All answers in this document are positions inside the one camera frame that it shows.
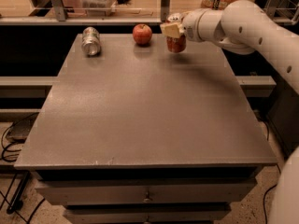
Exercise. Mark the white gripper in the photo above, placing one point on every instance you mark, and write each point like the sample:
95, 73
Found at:
189, 28

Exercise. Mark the red coke can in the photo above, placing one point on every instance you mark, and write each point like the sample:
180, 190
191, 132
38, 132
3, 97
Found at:
175, 45

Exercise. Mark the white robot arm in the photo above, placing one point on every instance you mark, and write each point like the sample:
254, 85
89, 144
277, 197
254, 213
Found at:
242, 27

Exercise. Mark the red apple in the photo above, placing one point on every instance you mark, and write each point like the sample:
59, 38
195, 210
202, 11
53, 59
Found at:
142, 34

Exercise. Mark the silver soda can lying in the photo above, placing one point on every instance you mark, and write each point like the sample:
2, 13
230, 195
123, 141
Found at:
91, 41

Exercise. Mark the clear plastic container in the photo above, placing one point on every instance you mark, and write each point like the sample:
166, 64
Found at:
100, 8

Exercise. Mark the grey drawer cabinet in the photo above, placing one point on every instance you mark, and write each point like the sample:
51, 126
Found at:
134, 121

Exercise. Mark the upper drawer knob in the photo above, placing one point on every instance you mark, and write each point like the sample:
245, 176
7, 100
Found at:
147, 199

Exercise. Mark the black power adapter box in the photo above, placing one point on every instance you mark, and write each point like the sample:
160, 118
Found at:
19, 131

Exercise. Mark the grey metal shelf rail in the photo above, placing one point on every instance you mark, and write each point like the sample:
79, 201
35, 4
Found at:
45, 21

